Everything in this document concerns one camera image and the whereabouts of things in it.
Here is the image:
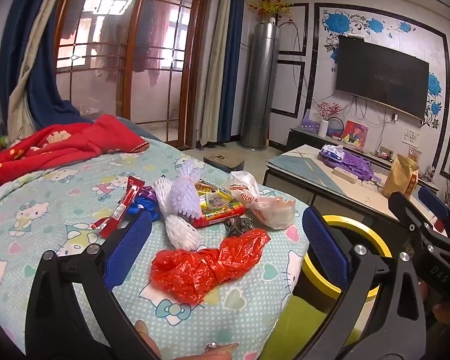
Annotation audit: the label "red green candy tube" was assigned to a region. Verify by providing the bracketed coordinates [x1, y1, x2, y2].
[191, 201, 246, 229]

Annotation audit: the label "red flower print blanket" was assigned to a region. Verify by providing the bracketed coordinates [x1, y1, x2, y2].
[0, 114, 150, 194]

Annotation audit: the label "purple box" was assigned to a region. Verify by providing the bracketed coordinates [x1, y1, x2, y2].
[301, 109, 321, 133]

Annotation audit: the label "black wall television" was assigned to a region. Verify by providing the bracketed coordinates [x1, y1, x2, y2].
[335, 35, 431, 121]

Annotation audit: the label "person's left hand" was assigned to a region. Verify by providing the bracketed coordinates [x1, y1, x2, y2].
[134, 320, 234, 360]

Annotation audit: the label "purple backpack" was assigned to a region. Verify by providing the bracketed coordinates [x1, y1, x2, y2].
[320, 147, 374, 181]

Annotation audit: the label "grey standing air conditioner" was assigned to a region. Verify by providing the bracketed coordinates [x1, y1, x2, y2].
[239, 17, 283, 151]

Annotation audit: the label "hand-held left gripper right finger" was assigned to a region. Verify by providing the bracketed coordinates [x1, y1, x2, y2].
[302, 206, 430, 360]

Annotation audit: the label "white paper wall note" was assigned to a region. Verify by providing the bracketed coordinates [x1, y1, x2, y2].
[402, 127, 421, 145]

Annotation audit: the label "white blue tissue pack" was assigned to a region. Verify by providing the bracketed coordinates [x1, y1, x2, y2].
[319, 143, 346, 161]

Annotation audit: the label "yellow round trash bin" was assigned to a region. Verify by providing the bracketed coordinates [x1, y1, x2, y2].
[299, 215, 393, 310]

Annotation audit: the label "small white foam fruit net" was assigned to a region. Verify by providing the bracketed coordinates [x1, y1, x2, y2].
[172, 158, 204, 223]

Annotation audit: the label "brown paper bag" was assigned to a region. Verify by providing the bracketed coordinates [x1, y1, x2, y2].
[381, 153, 421, 201]

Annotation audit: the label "blue purple foil wrapper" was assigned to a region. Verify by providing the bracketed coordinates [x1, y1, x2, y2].
[128, 195, 161, 223]

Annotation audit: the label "beige curtain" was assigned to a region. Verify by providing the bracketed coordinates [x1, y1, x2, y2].
[194, 0, 234, 148]
[8, 0, 74, 140]

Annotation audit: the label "white blue coffee table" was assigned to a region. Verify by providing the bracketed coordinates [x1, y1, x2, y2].
[262, 143, 450, 241]

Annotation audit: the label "dark green snack packet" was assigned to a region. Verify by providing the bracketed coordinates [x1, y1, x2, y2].
[224, 215, 254, 239]

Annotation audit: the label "blue storage stool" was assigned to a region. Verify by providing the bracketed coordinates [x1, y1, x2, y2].
[203, 150, 246, 174]

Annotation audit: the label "red wrapper strip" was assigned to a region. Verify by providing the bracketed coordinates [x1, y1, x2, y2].
[98, 175, 146, 239]

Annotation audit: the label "round table mirror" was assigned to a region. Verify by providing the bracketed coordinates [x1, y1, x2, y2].
[327, 116, 346, 140]

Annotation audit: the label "yellow artificial flowers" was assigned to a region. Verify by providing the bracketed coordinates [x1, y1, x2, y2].
[247, 0, 296, 18]

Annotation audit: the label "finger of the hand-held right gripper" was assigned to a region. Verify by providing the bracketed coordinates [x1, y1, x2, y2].
[418, 187, 450, 233]
[388, 191, 436, 248]

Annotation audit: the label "white plastic bag red print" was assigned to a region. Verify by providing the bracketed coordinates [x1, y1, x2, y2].
[224, 170, 298, 230]

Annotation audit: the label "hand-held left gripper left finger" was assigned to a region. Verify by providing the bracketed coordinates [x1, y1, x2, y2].
[24, 210, 153, 360]

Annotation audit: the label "colourful painting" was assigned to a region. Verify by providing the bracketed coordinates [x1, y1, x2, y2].
[340, 119, 370, 146]

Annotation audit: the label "wooden frame glass sliding door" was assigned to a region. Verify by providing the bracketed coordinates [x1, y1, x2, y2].
[54, 0, 215, 148]

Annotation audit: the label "white power strip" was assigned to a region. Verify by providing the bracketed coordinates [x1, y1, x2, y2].
[332, 166, 358, 184]

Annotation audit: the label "blue grey cushion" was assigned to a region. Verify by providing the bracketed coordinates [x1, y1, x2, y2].
[115, 116, 166, 144]

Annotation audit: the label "blue curtain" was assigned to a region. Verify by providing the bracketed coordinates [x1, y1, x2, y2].
[217, 0, 247, 144]
[0, 0, 95, 140]

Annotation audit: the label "large white foam fruit net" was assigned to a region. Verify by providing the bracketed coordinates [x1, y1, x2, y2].
[153, 177, 204, 253]

